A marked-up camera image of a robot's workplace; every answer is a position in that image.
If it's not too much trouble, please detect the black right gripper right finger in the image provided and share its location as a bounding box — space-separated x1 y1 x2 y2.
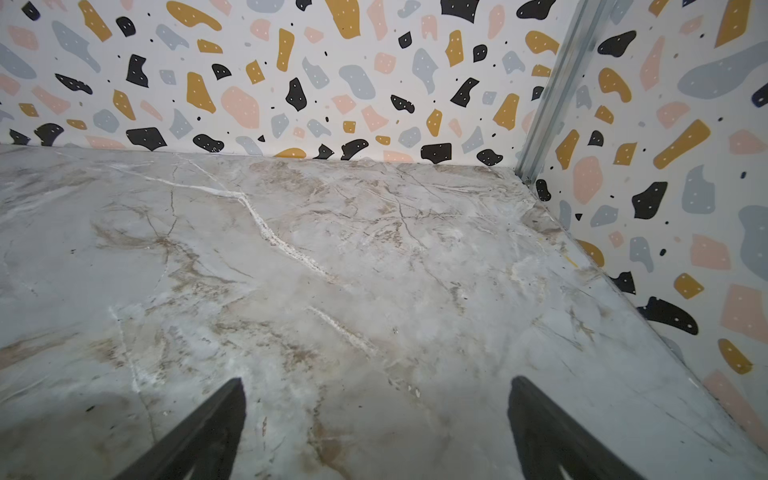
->
507 376 641 479

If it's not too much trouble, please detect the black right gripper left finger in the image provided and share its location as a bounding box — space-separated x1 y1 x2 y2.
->
116 377 246 479

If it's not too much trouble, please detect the aluminium corner post right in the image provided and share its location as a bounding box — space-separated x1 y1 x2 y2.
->
514 0 616 185

